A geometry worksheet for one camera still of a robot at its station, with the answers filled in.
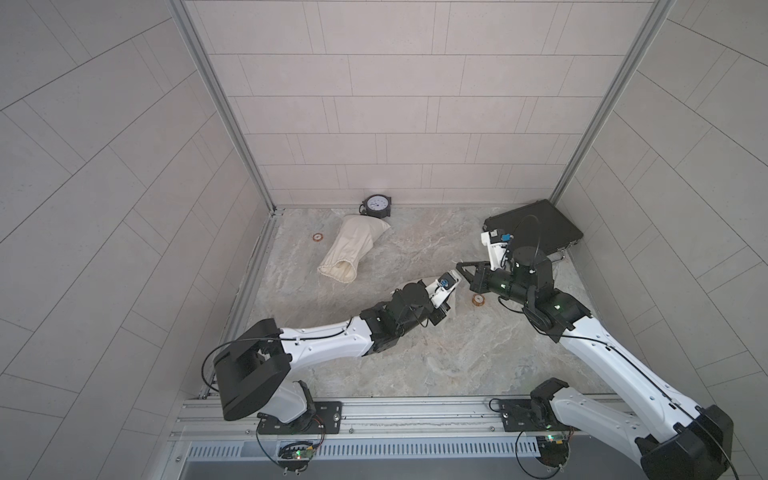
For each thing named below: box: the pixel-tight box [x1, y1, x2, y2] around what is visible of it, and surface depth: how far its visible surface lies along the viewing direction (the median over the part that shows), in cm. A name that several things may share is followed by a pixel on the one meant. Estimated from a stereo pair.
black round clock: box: [359, 193, 392, 219], surface depth 118 cm
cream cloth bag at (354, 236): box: [317, 215, 391, 283], surface depth 92 cm
